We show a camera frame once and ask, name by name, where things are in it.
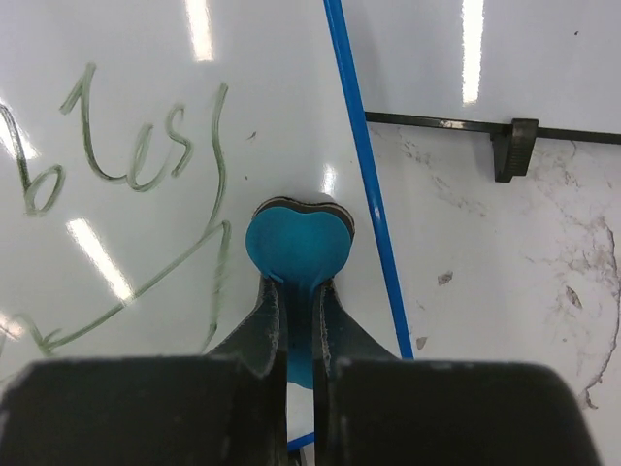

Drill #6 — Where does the large whiteboard left black foot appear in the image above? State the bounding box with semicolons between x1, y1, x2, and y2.
490;118;539;183

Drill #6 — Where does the large black-framed whiteboard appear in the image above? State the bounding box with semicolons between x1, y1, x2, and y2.
343;1;620;144

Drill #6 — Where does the small blue-framed whiteboard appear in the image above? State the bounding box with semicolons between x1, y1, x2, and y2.
1;1;412;465

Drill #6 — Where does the blue heart-shaped eraser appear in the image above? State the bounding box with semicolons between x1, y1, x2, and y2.
245;196;355;389

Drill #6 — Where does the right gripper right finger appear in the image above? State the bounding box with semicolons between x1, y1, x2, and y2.
311;279;397;465

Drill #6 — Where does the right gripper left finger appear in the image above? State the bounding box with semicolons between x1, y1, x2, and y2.
208;277;288;465

